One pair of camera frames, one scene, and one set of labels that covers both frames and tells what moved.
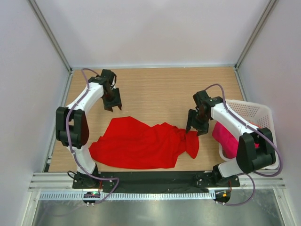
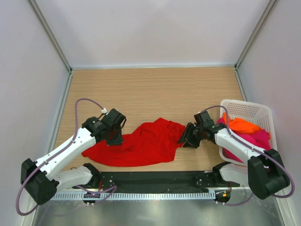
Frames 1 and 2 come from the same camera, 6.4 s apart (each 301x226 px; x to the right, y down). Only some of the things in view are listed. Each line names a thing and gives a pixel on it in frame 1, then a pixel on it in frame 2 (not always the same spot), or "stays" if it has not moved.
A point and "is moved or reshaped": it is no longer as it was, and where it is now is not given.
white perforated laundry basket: (256, 115) stays
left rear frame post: (41, 18) stays
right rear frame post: (270, 7) stays
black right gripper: (202, 129) → (191, 143)
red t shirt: (130, 143) is moved or reshaped
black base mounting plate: (153, 181) stays
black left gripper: (116, 102) → (117, 141)
